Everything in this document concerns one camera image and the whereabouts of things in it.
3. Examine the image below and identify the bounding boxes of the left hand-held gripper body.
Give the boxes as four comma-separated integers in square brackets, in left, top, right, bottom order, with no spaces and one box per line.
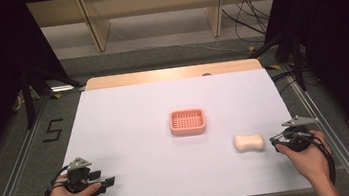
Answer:
[57,155,96,196]

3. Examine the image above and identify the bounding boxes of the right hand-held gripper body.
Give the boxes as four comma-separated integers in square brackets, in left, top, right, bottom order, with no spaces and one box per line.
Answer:
[279,113,323,155]

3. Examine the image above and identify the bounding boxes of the cream soap bar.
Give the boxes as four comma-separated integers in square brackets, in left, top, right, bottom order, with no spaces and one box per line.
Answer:
[233,131,267,155]

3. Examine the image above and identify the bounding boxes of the pink soap dish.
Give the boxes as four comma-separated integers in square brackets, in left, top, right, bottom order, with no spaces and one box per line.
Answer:
[167,106,209,139]

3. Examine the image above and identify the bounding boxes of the person's right hand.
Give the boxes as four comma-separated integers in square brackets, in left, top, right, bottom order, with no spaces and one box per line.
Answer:
[274,127,337,188]

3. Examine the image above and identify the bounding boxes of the white table mat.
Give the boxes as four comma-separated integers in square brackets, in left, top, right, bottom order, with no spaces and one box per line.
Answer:
[53,64,315,196]

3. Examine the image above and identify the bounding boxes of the black metal stand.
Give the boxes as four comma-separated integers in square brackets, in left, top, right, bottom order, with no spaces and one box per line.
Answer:
[247,27,311,98]
[17,60,87,131]

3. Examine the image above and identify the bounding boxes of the light wooden table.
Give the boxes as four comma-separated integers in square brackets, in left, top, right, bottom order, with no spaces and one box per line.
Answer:
[83,56,264,93]

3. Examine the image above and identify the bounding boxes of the beige wooden desk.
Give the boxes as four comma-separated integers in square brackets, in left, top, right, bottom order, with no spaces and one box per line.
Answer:
[25,0,289,62]

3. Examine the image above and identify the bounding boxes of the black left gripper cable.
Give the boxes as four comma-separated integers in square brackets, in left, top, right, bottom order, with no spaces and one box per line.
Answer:
[37,164,75,196]

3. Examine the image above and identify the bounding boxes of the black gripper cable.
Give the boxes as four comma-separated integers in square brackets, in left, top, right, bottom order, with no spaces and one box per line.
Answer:
[307,131,339,188]
[37,164,75,196]

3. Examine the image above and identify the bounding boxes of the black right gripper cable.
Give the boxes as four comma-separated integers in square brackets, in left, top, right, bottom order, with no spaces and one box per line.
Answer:
[307,131,339,188]

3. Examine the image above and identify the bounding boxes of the black floor cables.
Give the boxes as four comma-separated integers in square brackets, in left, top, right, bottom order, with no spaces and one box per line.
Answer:
[269,68,301,96]

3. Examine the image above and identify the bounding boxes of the bundle of black cables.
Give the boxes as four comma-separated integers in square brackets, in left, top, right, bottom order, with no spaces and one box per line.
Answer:
[220,0,274,48]

